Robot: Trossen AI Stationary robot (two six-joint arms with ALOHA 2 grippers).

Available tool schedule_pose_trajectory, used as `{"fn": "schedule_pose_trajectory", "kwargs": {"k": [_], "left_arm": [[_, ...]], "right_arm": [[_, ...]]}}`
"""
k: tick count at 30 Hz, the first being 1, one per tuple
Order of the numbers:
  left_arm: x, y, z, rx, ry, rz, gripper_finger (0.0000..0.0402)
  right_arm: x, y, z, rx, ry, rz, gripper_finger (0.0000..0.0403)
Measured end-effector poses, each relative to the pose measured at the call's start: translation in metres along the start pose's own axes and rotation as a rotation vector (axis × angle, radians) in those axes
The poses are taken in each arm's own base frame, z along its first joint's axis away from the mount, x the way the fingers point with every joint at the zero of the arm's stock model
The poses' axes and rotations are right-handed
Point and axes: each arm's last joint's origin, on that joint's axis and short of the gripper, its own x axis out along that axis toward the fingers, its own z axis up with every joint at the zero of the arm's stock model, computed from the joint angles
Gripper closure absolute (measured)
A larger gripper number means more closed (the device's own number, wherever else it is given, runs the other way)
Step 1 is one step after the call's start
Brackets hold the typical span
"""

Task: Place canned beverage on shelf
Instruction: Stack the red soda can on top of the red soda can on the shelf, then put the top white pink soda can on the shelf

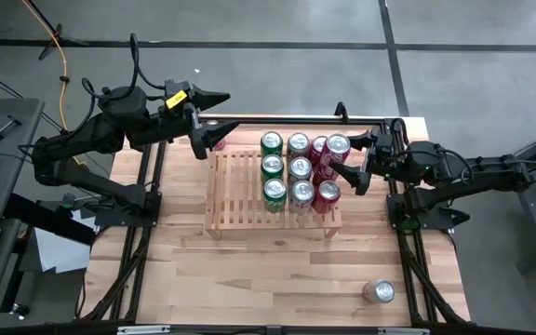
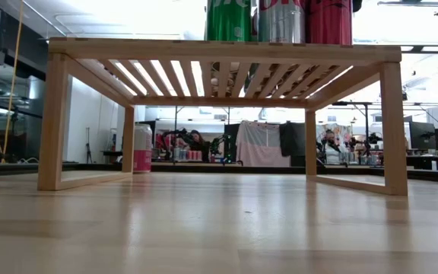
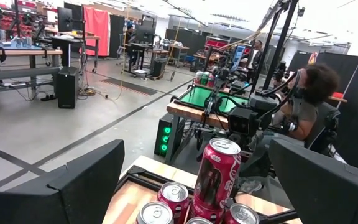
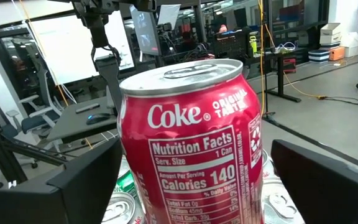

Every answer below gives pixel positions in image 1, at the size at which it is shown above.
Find black metal table frame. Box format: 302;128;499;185
79;100;472;327

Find red soda can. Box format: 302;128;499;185
313;180;342;214
307;135;328;165
312;133;352;187

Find grey side desk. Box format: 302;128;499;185
0;97;46;227

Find wooden slatted shelf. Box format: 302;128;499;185
205;143;343;241

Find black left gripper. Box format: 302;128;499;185
158;79;242;161

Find small metal caster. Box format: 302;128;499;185
9;301;32;320

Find silver diet soda can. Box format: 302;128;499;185
287;156;314;185
362;278;396;305
286;132;312;159
288;180;316;215

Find yellow extension cord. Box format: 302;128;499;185
20;0;87;167

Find black stand legs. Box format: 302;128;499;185
25;0;90;60

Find silver metal bracket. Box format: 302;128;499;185
377;327;431;335
116;325;171;335

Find yellow tape label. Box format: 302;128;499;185
165;90;189;110

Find white paper sheets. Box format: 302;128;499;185
33;208;100;275

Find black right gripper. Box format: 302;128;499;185
328;129;407;196

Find white and pink soda can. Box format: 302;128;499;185
205;119;227;153

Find black diagonal support bar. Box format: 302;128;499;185
2;193;97;246

